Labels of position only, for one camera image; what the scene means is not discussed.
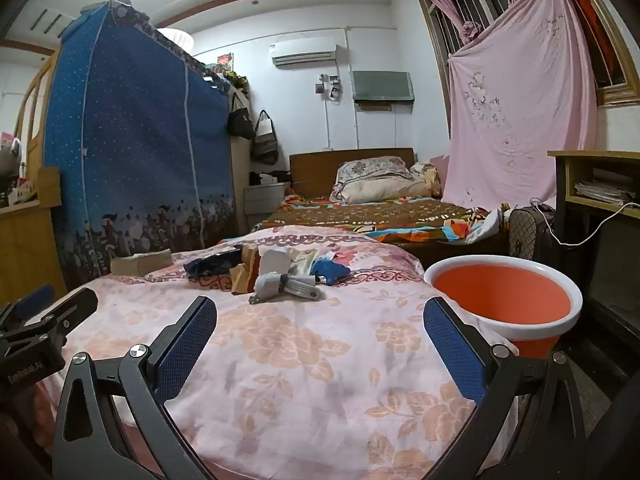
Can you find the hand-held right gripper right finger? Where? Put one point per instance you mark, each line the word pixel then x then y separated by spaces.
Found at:
pixel 454 350

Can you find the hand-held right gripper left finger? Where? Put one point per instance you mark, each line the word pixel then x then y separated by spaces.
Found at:
pixel 184 347

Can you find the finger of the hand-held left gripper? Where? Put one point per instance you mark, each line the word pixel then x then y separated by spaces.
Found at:
pixel 25 302
pixel 75 307

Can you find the orange bucket with white rim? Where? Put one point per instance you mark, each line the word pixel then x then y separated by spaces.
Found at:
pixel 500 300

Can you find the dark blue wrapper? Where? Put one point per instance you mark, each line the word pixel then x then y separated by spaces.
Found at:
pixel 210 264

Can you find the yellow brown wrapper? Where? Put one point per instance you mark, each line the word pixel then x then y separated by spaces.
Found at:
pixel 242 275

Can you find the grey white packet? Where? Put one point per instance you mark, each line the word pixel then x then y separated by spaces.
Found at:
pixel 275 261

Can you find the bright blue wrapper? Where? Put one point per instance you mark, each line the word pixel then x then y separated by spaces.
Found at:
pixel 332 270

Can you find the white plastic bag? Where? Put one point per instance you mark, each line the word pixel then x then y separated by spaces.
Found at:
pixel 302 260

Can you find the wooden cabinet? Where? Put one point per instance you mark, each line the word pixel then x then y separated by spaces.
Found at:
pixel 25 250

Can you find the beige cardboard box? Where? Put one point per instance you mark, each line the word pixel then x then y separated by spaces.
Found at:
pixel 140 263

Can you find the pink floral quilt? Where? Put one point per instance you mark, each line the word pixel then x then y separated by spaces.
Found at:
pixel 300 360

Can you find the brown patterned bag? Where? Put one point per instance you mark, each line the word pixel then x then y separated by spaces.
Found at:
pixel 527 235

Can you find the colourful printed blanket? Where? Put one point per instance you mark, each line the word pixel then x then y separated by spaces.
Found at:
pixel 400 216

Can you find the white nightstand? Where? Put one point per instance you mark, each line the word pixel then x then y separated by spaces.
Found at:
pixel 265 205

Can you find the blue fabric wardrobe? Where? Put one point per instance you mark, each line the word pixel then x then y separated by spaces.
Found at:
pixel 135 150

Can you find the cream pillow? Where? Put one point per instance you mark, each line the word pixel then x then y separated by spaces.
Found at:
pixel 385 192

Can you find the yellowish crumpled cloth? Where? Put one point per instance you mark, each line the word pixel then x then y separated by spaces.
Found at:
pixel 432 177

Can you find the black item on nightstand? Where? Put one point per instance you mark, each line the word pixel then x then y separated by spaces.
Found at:
pixel 267 178

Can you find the floral pillow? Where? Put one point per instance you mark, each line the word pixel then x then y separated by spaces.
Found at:
pixel 372 169

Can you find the stack of papers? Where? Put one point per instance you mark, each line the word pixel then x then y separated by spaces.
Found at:
pixel 602 192

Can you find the black handbag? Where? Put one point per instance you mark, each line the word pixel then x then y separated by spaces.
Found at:
pixel 265 145
pixel 241 122

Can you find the wooden bed headboard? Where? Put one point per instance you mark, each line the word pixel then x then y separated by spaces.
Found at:
pixel 315 170

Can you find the wooden desk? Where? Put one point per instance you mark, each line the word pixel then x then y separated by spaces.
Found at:
pixel 595 160

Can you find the pink hanging sheet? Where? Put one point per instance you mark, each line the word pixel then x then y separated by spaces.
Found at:
pixel 515 110

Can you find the small colourful picture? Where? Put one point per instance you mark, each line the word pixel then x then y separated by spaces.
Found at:
pixel 225 62

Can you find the white air conditioner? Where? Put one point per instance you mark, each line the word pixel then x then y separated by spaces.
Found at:
pixel 304 52

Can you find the red cloth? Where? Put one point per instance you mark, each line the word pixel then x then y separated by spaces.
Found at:
pixel 580 0

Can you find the green covered wall screen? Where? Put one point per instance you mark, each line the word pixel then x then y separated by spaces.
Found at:
pixel 382 86

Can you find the white wall-mounted device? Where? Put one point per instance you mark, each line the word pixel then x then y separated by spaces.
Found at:
pixel 330 87

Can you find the barred window with wooden frame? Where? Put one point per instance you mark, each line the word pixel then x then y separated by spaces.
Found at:
pixel 450 25

